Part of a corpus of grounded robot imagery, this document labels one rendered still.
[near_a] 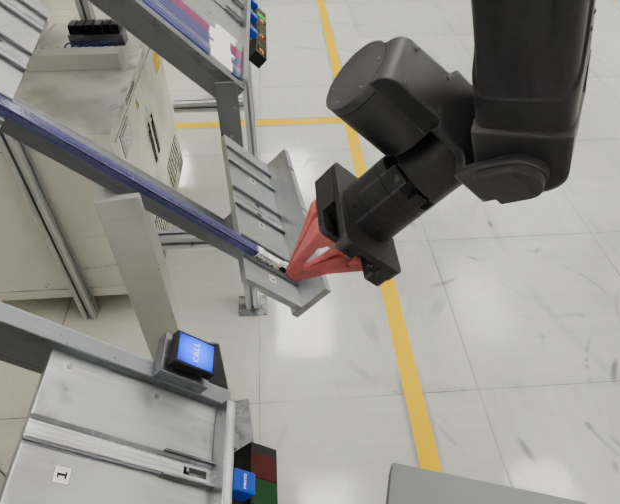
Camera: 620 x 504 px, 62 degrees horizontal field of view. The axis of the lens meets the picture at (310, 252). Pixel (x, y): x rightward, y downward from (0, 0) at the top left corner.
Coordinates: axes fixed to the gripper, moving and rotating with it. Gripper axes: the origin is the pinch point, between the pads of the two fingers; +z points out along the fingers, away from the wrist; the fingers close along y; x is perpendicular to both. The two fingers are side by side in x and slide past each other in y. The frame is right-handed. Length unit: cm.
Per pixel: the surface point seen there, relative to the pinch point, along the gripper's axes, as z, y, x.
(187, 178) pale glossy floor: 96, -140, 32
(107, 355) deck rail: 19.1, 2.6, -8.7
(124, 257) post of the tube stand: 30.4, -21.6, -5.9
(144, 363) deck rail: 19.2, 1.9, -4.7
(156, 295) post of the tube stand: 35.4, -21.8, 2.3
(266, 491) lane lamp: 21.5, 10.6, 13.6
